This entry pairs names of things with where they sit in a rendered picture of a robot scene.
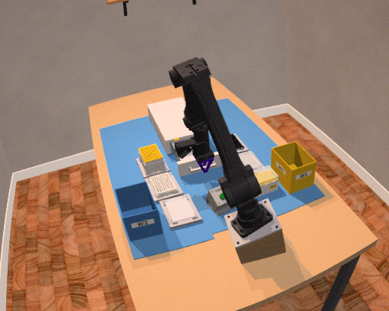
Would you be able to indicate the blue bench mat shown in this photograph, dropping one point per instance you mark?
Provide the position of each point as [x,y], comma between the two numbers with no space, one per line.
[121,143]

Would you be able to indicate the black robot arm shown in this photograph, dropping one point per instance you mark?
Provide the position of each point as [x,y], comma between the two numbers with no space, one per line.
[239,183]

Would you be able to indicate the dark blue open-top bin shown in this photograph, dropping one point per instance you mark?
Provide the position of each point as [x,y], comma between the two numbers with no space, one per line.
[134,200]

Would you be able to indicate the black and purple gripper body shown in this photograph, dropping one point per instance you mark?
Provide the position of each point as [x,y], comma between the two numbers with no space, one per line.
[208,152]

